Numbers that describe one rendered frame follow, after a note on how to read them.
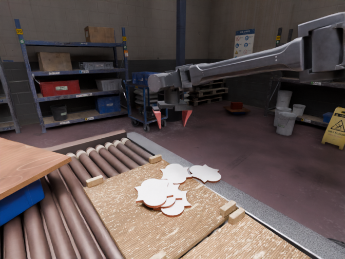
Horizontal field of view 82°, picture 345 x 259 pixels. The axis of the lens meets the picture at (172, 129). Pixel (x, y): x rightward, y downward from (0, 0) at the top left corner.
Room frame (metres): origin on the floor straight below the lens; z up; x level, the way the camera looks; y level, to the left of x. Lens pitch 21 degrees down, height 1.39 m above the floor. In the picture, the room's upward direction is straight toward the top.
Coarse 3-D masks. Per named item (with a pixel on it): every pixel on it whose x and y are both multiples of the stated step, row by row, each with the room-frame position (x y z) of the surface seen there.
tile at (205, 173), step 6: (192, 168) 0.74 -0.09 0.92; (198, 168) 0.74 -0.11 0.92; (204, 168) 0.74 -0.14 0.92; (210, 168) 0.74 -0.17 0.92; (192, 174) 0.69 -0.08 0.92; (198, 174) 0.69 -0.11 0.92; (204, 174) 0.69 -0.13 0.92; (210, 174) 0.69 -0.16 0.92; (216, 174) 0.69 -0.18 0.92; (204, 180) 0.65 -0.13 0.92; (210, 180) 0.65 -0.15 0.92; (216, 180) 0.65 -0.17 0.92
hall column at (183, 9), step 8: (184, 0) 4.87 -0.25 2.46; (184, 8) 4.87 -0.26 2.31; (184, 16) 4.88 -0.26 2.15; (184, 24) 4.88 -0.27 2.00; (176, 32) 4.93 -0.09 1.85; (184, 32) 4.88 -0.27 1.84; (176, 40) 4.93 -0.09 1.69; (184, 40) 4.88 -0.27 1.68; (176, 48) 4.92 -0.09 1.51; (184, 48) 4.89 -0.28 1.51; (176, 56) 4.92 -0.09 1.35; (184, 56) 4.89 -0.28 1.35; (176, 64) 4.92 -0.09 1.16; (184, 64) 4.89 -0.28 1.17
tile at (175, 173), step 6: (168, 168) 0.71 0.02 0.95; (174, 168) 0.71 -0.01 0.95; (180, 168) 0.71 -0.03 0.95; (186, 168) 0.71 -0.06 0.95; (168, 174) 0.66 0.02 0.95; (174, 174) 0.66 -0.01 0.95; (180, 174) 0.66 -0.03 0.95; (186, 174) 0.66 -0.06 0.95; (174, 180) 0.62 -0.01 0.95; (180, 180) 0.62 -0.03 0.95
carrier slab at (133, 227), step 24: (144, 168) 0.72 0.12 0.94; (96, 192) 0.57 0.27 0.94; (120, 192) 0.57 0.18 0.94; (192, 192) 0.57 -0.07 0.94; (120, 216) 0.46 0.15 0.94; (144, 216) 0.46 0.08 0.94; (192, 216) 0.46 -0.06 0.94; (216, 216) 0.46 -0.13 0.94; (120, 240) 0.38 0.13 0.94; (144, 240) 0.38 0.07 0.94; (168, 240) 0.38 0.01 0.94; (192, 240) 0.38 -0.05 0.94
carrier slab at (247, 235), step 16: (240, 224) 0.43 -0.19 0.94; (256, 224) 0.43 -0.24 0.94; (208, 240) 0.38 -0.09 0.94; (224, 240) 0.38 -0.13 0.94; (240, 240) 0.38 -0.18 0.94; (256, 240) 0.38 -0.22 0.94; (272, 240) 0.38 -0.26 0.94; (192, 256) 0.33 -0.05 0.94; (208, 256) 0.33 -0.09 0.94; (224, 256) 0.33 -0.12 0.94; (240, 256) 0.33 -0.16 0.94; (256, 256) 0.33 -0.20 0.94; (272, 256) 0.33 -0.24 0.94; (288, 256) 0.33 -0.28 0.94; (304, 256) 0.33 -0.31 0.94
